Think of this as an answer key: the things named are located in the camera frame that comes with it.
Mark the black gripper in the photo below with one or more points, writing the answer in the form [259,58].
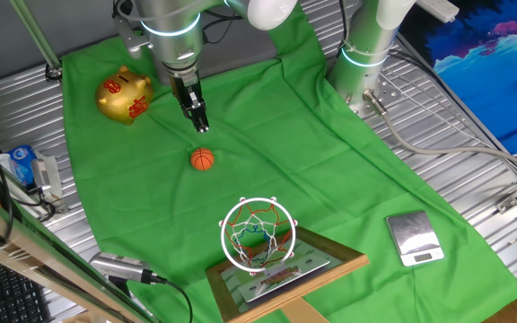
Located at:
[186,89]

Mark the small orange basketball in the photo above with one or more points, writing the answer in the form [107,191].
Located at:
[202,159]

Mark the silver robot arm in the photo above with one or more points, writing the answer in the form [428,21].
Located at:
[173,40]

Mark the golden piggy bank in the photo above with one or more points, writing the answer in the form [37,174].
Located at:
[124,96]

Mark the green cloth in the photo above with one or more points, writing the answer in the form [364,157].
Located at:
[285,157]

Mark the white hoop with net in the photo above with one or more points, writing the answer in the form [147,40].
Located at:
[258,199]

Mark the blue tissue pack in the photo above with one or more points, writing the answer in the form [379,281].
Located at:
[23,163]

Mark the white backboard plate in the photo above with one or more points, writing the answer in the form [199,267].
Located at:
[285,280]

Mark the green metal strut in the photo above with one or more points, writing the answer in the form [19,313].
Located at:
[34,33]

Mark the wooden shelf board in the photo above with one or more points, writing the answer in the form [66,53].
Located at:
[25,251]

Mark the white power strip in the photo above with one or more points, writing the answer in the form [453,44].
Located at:
[438,9]

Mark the black keyboard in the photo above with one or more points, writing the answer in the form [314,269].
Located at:
[7,296]

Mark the blue landscape poster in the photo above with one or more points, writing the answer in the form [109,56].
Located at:
[487,76]

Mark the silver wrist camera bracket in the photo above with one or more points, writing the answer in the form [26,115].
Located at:
[130,40]

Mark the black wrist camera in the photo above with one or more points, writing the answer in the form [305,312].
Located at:
[123,8]

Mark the silver mounted camera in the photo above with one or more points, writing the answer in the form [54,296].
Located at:
[45,175]

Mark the silver ribbed camera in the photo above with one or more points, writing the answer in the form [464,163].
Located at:
[119,267]

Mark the wooden picture frame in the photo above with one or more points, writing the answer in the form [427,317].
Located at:
[321,280]

